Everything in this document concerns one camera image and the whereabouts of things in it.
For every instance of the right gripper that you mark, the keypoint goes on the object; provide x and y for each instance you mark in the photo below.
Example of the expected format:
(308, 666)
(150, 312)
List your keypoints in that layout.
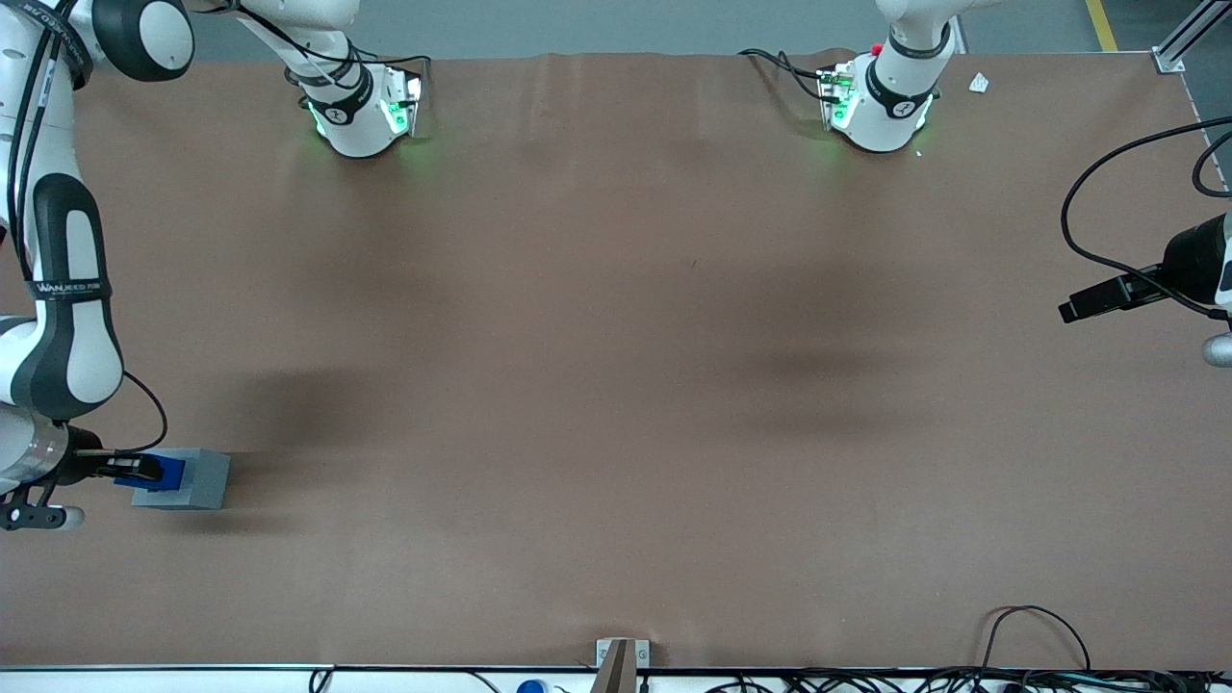
(79, 460)

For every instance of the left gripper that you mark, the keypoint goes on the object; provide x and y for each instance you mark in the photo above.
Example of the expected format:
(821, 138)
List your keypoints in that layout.
(1190, 260)

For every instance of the blue plastic part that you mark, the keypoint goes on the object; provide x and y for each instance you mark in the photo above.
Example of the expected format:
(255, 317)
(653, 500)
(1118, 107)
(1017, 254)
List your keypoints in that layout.
(173, 472)

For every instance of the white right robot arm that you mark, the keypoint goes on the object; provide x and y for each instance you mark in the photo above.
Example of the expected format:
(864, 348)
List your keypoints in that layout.
(72, 337)

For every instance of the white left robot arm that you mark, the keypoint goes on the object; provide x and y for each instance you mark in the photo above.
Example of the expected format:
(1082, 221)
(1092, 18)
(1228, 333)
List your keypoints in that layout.
(885, 115)

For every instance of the gray square base block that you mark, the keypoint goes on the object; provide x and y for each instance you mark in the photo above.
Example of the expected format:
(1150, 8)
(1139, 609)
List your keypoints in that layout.
(204, 481)

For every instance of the white paper scrap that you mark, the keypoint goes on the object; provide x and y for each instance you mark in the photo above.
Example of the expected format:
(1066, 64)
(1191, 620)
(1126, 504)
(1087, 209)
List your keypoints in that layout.
(979, 84)

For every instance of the brown table cover sheet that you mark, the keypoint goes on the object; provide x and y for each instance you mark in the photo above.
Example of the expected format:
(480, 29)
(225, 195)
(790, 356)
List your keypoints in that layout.
(616, 385)

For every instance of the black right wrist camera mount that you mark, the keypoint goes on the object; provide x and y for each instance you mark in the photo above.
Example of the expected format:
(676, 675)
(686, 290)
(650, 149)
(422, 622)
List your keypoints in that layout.
(34, 517)

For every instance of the gray left wrist camera mount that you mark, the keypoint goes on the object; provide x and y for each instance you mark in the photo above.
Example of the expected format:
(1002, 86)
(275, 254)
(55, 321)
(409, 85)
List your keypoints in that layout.
(1219, 350)

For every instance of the aluminum frame post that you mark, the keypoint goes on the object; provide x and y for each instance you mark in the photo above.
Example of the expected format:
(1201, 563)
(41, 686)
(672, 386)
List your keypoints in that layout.
(1189, 38)

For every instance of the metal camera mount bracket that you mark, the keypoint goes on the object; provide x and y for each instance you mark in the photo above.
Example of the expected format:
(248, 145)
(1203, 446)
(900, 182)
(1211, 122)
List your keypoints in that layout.
(616, 664)

